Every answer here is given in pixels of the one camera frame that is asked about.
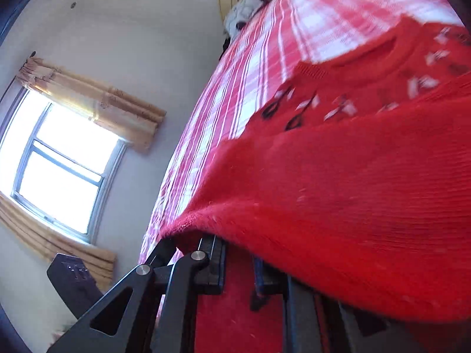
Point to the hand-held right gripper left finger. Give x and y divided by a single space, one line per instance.
211 268

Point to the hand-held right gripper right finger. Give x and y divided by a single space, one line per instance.
259 279

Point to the red knit sweater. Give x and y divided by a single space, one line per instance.
331 191

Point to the beige curtain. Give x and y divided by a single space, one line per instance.
44 239

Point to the window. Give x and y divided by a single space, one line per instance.
62 161

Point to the red white plaid bed sheet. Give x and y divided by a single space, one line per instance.
228 92

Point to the white black patterned pillow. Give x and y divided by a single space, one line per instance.
246 7

